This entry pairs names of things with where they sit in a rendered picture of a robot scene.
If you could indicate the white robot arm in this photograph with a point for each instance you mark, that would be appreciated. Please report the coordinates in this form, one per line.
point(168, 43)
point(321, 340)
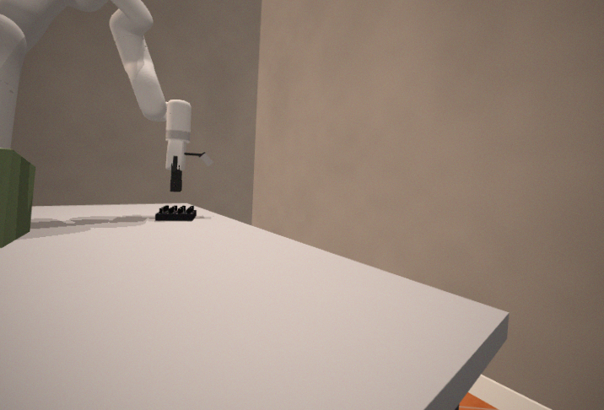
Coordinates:
point(128, 24)

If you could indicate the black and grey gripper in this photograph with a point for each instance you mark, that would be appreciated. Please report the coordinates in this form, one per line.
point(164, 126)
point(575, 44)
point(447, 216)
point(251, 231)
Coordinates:
point(175, 151)

